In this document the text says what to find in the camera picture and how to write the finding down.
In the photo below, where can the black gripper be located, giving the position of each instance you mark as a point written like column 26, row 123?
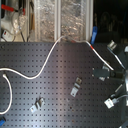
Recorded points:
column 102, row 74

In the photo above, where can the robot arm with silver fittings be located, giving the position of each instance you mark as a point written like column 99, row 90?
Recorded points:
column 121, row 55

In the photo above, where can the black perforated breadboard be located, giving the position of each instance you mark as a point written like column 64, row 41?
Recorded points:
column 50, row 71

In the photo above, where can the clear plastic panel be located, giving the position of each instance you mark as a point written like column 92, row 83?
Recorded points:
column 56, row 18

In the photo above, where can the white device with red parts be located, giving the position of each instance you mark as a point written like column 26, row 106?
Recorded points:
column 15, row 20

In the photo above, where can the blue object at corner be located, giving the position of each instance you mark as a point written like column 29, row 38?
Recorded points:
column 2, row 121

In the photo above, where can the upper metal cable clip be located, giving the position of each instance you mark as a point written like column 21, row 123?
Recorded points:
column 76, row 87

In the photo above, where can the metal cable clip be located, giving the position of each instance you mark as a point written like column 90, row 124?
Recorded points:
column 76, row 87
column 37, row 105

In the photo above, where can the blue clamp handle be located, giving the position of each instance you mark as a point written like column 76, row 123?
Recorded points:
column 94, row 34

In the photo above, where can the lower metal cable clip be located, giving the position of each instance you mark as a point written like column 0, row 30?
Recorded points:
column 37, row 105

